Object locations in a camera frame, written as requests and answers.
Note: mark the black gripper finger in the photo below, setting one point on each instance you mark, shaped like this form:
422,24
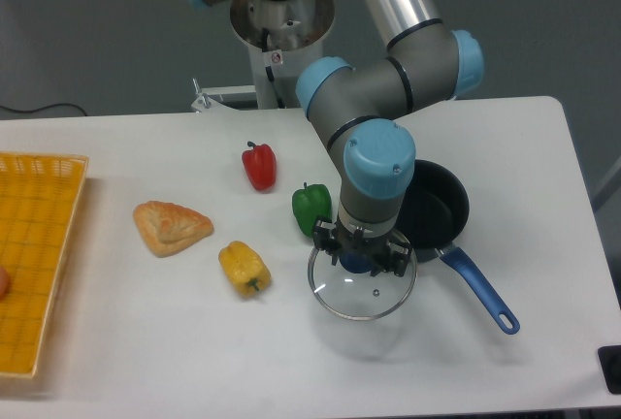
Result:
325,239
393,258

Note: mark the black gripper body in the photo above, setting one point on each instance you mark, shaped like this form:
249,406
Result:
362,238

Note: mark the glass lid blue knob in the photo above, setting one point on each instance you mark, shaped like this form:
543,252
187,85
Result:
347,290

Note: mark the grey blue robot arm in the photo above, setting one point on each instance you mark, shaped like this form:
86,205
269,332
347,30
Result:
354,110

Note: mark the green bell pepper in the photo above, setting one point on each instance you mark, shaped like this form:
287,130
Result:
310,202

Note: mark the yellow bell pepper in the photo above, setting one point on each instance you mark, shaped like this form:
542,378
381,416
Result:
244,269

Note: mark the red bell pepper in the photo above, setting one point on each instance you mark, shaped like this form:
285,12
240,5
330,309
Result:
260,165

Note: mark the triangular puff pastry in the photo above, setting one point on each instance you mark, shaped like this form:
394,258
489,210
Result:
168,228

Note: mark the black device at table edge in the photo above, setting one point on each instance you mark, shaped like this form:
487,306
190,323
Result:
610,360

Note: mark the yellow wicker basket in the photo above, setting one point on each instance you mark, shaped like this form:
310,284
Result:
40,195

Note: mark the black pan blue handle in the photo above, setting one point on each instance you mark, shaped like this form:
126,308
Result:
434,212

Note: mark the white metal bracket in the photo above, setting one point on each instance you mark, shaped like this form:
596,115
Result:
235,97

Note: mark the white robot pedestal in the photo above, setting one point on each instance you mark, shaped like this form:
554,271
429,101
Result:
282,39

